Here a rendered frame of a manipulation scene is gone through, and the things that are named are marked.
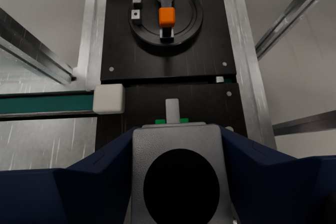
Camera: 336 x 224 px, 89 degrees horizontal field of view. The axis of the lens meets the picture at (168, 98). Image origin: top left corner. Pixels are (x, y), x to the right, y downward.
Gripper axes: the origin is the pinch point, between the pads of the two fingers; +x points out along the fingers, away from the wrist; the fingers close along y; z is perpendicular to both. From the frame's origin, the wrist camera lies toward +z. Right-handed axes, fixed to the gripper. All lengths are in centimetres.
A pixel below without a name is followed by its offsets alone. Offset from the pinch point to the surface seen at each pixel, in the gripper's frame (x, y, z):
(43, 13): 46, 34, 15
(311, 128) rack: 13.9, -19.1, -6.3
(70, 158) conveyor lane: 19.9, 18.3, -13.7
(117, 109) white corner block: 17.9, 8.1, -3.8
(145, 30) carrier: 26.0, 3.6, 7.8
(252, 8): 46, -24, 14
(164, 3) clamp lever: 18.6, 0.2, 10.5
